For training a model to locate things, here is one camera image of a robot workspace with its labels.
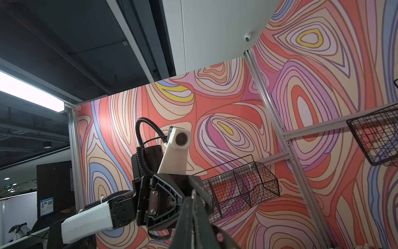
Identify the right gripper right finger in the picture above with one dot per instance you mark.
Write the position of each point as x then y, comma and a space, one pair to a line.
203, 235

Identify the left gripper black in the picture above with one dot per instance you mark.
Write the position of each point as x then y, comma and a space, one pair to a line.
161, 197

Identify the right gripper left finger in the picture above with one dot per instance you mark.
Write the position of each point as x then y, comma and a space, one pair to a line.
183, 233

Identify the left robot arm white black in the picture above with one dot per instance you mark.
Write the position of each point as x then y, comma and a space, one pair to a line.
119, 209

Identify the black monitor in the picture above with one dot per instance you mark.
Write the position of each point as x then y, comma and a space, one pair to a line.
55, 188

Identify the ceiling light panel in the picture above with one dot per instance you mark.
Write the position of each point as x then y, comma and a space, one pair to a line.
27, 92

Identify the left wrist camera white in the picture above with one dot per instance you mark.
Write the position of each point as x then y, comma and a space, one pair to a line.
175, 157

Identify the black wire basket left wall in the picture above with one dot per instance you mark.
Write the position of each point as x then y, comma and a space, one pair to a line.
238, 185

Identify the black wire basket wall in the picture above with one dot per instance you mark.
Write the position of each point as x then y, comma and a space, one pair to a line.
238, 185
377, 135

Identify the black wire basket back wall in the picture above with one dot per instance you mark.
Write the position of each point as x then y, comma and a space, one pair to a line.
377, 135

